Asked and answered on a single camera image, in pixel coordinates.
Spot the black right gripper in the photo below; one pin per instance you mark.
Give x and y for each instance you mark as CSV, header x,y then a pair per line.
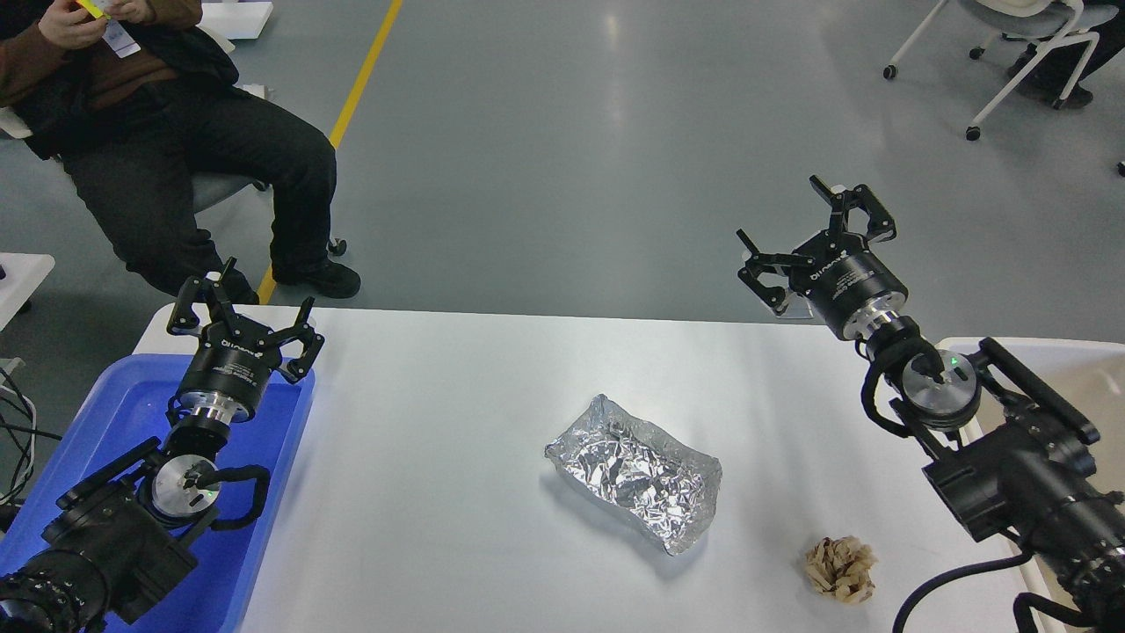
x,y
835,269

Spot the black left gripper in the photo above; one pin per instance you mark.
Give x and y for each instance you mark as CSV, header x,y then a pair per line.
x,y
230,371

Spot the colourful puzzle cube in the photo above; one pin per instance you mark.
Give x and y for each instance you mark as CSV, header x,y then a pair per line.
x,y
95,8

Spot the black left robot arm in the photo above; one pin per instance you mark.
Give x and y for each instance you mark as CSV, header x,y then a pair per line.
x,y
122,541

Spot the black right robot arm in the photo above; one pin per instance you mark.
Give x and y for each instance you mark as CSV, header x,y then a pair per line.
x,y
1009,455

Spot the person's left hand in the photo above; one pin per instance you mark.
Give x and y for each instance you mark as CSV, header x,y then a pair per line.
x,y
133,11

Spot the person's right hand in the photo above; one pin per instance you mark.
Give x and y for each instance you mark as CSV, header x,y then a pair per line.
x,y
69,26

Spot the left floor plate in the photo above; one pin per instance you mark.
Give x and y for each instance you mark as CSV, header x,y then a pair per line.
x,y
796,307

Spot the blue plastic tray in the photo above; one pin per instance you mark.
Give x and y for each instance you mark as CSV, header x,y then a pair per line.
x,y
127,405

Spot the white side table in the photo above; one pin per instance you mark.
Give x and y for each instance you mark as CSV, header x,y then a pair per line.
x,y
23,274

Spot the seated person in brown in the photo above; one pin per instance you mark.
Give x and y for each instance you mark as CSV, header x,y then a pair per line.
x,y
131,132

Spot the crumpled aluminium foil tray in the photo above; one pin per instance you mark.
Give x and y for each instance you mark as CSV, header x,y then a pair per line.
x,y
634,468

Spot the beige plastic bin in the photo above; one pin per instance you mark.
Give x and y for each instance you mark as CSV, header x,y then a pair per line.
x,y
1090,376

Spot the white box on floor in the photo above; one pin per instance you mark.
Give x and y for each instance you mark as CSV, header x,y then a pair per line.
x,y
236,20

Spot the crumpled brown paper ball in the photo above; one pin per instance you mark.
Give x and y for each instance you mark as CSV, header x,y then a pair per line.
x,y
840,569

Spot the white badge on lanyard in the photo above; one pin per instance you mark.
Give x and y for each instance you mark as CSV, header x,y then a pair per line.
x,y
119,40

